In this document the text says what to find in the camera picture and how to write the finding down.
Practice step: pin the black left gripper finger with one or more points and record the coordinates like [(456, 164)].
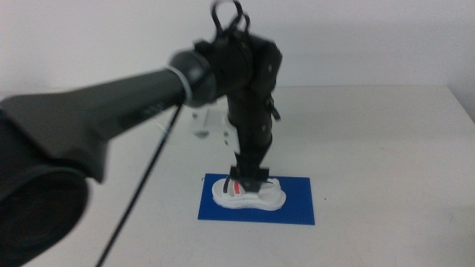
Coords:
[(237, 179), (253, 185)]

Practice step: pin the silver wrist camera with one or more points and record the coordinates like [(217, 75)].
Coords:
[(201, 126)]

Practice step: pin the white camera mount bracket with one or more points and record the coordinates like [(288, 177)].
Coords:
[(224, 128)]

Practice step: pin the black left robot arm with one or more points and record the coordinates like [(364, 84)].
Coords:
[(92, 107)]

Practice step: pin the blue rectangular mat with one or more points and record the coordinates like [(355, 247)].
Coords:
[(297, 207)]

